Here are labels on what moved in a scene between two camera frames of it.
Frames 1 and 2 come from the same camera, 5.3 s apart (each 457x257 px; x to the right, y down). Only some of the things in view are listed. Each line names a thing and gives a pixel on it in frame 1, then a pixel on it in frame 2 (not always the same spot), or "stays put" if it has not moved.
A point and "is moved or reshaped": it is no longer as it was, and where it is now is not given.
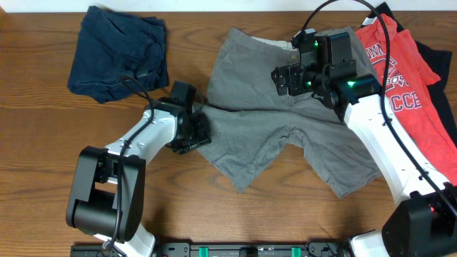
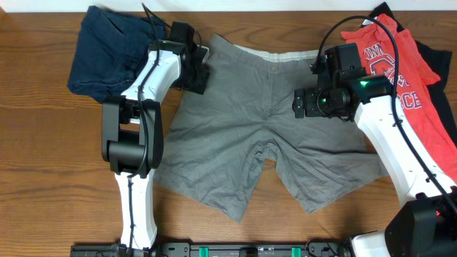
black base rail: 186,249 stays put
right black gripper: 293,71 → 306,98
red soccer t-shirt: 408,97 stays put
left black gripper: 204,138 → 199,87
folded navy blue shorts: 111,45 stays put
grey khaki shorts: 248,118 is moved or reshaped
